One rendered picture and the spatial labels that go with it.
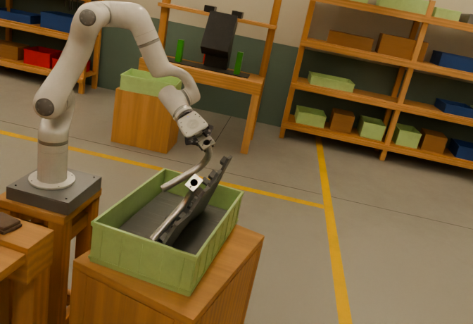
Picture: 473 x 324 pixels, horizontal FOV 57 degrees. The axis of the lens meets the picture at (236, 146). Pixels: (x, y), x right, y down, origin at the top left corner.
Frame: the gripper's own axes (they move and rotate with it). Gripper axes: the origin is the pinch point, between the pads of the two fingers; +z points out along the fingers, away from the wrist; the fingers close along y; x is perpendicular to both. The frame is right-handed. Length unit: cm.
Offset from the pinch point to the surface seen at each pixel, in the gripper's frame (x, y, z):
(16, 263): -8, -76, 5
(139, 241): 1.2, -40.2, 18.3
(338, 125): 382, 254, -124
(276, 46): 345, 252, -268
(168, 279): 10, -39, 33
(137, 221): 26.6, -38.0, -0.3
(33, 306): 16, -84, 11
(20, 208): 17, -74, -29
